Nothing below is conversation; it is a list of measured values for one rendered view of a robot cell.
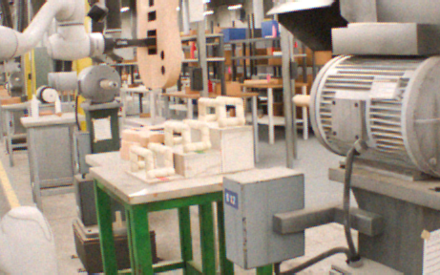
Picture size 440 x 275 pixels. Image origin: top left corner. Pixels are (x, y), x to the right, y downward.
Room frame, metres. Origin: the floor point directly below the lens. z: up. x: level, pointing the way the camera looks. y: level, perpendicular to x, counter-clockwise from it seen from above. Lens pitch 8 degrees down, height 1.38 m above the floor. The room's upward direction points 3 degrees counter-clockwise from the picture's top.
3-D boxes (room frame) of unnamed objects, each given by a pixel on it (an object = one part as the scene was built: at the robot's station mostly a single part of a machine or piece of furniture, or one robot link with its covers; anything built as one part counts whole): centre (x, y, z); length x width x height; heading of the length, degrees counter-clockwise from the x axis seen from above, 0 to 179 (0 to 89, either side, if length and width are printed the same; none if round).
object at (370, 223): (1.16, -0.28, 1.02); 0.13 x 0.04 x 0.04; 26
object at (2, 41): (1.48, 0.67, 1.47); 0.18 x 0.14 x 0.13; 169
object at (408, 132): (1.21, -0.39, 1.25); 0.41 x 0.27 x 0.26; 26
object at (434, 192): (1.15, -0.42, 1.11); 0.36 x 0.24 x 0.04; 26
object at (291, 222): (1.21, -0.19, 1.02); 0.19 x 0.04 x 0.04; 116
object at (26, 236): (1.54, 0.62, 0.87); 0.18 x 0.16 x 0.22; 79
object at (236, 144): (2.31, 0.02, 1.02); 0.27 x 0.15 x 0.17; 30
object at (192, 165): (2.24, 0.15, 0.98); 0.27 x 0.16 x 0.09; 30
